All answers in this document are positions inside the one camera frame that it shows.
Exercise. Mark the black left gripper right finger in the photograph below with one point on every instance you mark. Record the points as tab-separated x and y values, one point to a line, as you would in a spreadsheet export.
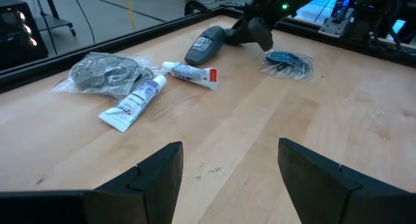
318	191

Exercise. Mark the black rolling cart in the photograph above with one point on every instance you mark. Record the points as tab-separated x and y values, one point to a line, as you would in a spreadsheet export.
53	22

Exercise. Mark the black computer tower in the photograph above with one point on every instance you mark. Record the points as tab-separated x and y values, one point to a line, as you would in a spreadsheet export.
19	45

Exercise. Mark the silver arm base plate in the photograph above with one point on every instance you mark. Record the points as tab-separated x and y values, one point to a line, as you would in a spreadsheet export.
330	29

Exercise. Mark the small dark grey bottle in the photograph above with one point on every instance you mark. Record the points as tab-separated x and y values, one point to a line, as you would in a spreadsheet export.
204	45

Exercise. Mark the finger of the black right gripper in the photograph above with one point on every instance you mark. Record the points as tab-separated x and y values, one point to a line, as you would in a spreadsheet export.
237	35
261	34

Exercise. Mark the black sponge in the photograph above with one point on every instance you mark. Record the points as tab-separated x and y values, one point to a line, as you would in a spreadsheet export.
286	63
104	73

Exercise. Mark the small white toothpaste tube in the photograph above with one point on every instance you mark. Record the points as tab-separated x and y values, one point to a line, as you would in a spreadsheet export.
133	104
191	74

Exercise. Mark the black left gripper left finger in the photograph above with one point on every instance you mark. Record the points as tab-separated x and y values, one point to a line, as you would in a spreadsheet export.
152	191

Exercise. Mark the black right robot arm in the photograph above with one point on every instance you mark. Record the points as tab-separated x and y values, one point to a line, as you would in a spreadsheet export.
339	13

